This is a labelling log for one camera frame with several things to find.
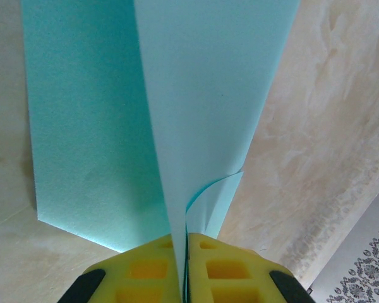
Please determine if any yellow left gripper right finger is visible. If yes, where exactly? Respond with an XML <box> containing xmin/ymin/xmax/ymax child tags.
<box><xmin>186</xmin><ymin>232</ymin><xmax>313</xmax><ymax>303</ymax></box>

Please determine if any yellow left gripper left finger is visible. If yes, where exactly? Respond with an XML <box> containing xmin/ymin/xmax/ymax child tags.
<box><xmin>58</xmin><ymin>234</ymin><xmax>177</xmax><ymax>303</ymax></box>

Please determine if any light blue paper sheet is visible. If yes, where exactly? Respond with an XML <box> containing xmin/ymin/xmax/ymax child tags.
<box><xmin>20</xmin><ymin>0</ymin><xmax>301</xmax><ymax>303</ymax></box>

